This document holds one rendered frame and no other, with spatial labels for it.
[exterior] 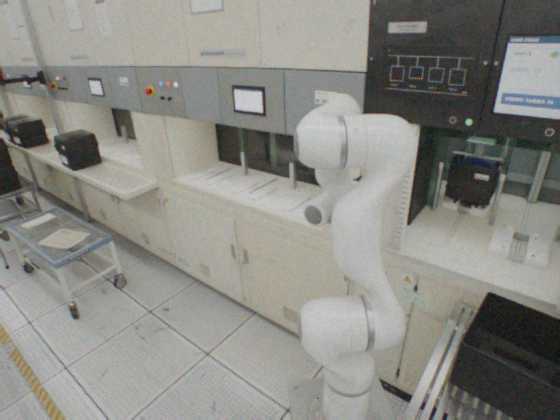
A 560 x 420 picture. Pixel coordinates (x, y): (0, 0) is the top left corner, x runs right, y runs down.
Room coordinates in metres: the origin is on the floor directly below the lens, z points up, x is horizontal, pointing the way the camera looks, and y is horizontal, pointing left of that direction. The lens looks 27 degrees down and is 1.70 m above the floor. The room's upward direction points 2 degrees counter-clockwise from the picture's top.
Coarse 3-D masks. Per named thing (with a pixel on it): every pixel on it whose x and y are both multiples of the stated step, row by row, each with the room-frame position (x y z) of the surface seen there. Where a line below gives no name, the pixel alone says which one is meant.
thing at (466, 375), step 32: (480, 320) 0.83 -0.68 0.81; (512, 320) 0.77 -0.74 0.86; (544, 320) 0.71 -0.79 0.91; (480, 352) 0.60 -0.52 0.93; (512, 352) 0.70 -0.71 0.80; (544, 352) 0.69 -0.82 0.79; (480, 384) 0.58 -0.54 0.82; (512, 384) 0.54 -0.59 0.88; (544, 384) 0.50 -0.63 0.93; (512, 416) 0.52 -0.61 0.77; (544, 416) 0.48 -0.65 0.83
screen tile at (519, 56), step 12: (516, 48) 1.01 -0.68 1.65; (528, 48) 0.99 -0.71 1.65; (552, 48) 0.95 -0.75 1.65; (516, 60) 1.00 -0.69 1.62; (528, 60) 0.98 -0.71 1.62; (540, 60) 0.97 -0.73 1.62; (552, 60) 0.95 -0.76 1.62; (552, 72) 0.94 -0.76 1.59; (504, 84) 1.01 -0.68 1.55; (516, 84) 0.99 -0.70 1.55; (528, 84) 0.98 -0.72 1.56; (540, 84) 0.96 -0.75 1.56; (552, 84) 0.94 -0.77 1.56
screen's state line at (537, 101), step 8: (504, 96) 1.01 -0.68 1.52; (512, 96) 1.00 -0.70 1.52; (520, 96) 0.98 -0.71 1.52; (528, 96) 0.97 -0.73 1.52; (536, 96) 0.96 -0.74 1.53; (544, 96) 0.95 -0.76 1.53; (552, 96) 0.93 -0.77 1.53; (512, 104) 0.99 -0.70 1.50; (520, 104) 0.98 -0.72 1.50; (528, 104) 0.97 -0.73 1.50; (536, 104) 0.96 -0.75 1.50; (544, 104) 0.94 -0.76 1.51; (552, 104) 0.93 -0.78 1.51
